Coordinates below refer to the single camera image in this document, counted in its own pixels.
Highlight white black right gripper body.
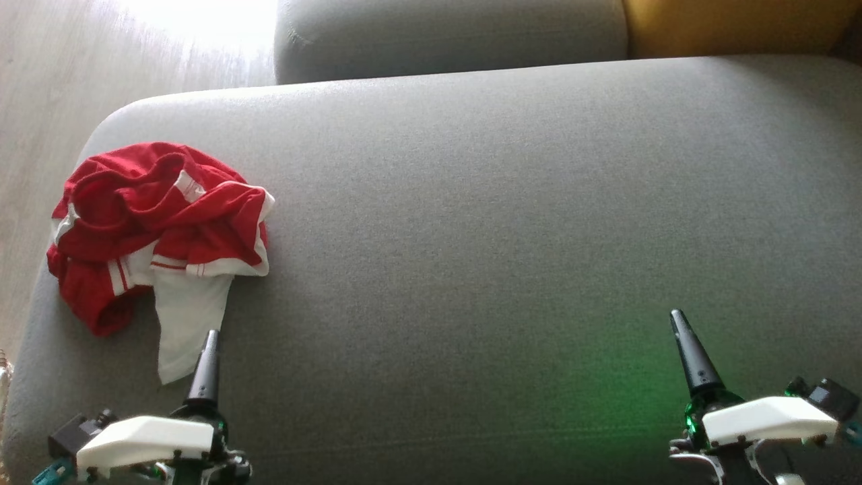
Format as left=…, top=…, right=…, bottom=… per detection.
left=670, top=389, right=839, bottom=485

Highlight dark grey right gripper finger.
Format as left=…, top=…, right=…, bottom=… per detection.
left=676, top=310, right=725, bottom=395
left=670, top=310, right=706, bottom=398

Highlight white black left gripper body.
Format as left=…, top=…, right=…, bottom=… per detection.
left=76, top=399, right=253, bottom=485

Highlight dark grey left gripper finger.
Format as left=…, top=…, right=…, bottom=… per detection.
left=186, top=331, right=214, bottom=403
left=203, top=331, right=221, bottom=403

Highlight red white basketball jersey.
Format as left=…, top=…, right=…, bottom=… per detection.
left=46, top=202, right=271, bottom=386

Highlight red shorts with white stripes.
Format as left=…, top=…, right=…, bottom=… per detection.
left=64, top=141, right=276, bottom=265

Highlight beige coiled object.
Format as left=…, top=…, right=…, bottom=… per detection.
left=0, top=349, right=15, bottom=408

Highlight grey fabric sofa seat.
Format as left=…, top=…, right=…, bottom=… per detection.
left=0, top=54, right=862, bottom=485

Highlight mustard yellow sofa cushion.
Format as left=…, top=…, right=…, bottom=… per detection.
left=620, top=0, right=862, bottom=60

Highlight grey sofa back cushion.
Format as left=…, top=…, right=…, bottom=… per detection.
left=273, top=0, right=630, bottom=86

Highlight left cable with teal plug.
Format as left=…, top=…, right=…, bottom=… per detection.
left=32, top=458, right=76, bottom=485

